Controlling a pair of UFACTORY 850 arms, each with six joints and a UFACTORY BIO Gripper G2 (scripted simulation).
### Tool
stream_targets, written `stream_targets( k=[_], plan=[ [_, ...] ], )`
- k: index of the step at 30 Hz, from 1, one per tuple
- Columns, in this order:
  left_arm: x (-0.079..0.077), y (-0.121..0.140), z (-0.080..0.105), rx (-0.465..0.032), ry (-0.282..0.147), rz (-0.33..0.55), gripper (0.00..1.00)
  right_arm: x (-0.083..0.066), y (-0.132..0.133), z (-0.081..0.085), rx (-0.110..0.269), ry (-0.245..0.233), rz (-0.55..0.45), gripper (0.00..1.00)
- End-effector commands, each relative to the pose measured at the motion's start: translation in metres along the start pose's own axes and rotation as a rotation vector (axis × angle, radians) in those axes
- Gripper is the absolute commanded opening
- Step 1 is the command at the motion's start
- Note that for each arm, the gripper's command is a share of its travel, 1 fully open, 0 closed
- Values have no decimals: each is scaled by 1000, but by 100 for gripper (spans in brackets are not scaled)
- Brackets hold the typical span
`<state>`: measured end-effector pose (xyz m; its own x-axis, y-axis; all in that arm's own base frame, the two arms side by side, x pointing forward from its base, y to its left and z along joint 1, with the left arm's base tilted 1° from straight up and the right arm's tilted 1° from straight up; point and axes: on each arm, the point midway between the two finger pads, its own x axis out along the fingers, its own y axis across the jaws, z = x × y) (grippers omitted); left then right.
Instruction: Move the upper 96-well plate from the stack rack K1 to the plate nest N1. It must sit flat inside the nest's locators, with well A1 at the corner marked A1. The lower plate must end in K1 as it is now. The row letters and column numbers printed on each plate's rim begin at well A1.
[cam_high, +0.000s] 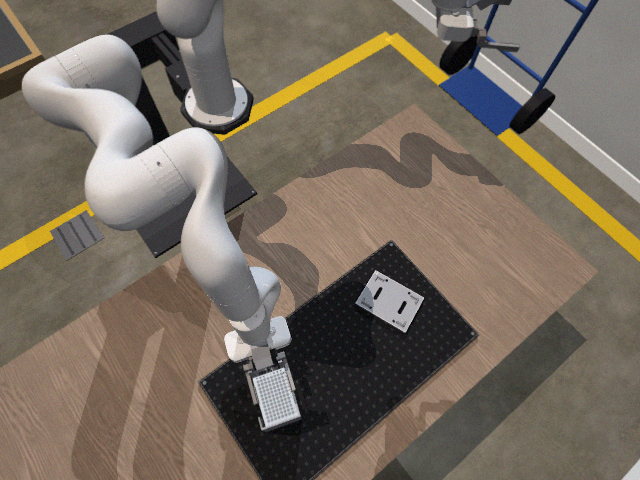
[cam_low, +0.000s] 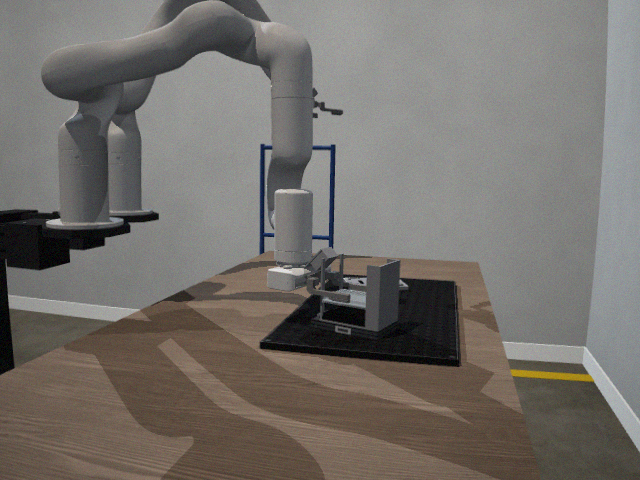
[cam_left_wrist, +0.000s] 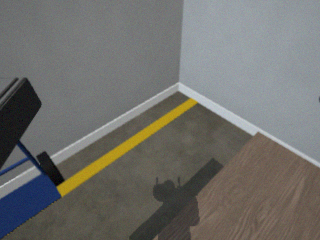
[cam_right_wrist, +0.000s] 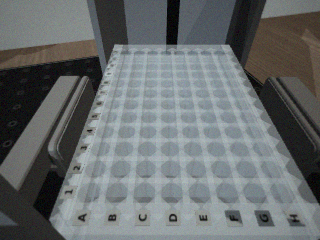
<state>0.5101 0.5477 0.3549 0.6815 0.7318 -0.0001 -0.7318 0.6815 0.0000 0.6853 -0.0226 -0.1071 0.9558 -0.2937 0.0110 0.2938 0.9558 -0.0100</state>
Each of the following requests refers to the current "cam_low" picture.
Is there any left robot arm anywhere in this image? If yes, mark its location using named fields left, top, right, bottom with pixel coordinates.
left=108, top=0, right=271, bottom=216

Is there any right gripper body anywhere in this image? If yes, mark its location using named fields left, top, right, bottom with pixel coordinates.
left=268, top=261, right=321, bottom=291

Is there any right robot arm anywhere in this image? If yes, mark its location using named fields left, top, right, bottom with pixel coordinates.
left=41, top=0, right=338, bottom=271

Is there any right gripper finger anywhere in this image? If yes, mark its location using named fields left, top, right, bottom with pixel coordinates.
left=304, top=273, right=350, bottom=303
left=317, top=270, right=366, bottom=292

